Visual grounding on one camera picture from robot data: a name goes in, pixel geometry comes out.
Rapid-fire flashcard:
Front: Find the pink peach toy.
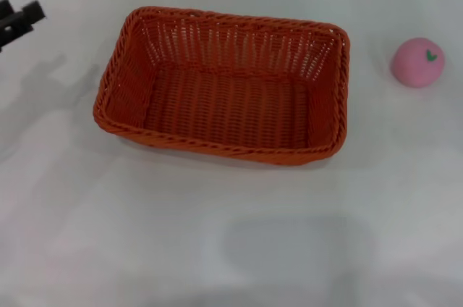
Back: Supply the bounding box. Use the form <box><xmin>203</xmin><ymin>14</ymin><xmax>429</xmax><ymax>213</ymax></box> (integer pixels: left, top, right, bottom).
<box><xmin>390</xmin><ymin>36</ymin><xmax>446</xmax><ymax>89</ymax></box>

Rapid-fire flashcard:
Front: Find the orange woven plastic basket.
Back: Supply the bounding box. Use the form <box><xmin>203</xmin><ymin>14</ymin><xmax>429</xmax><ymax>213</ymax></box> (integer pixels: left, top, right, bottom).
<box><xmin>92</xmin><ymin>5</ymin><xmax>351</xmax><ymax>167</ymax></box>

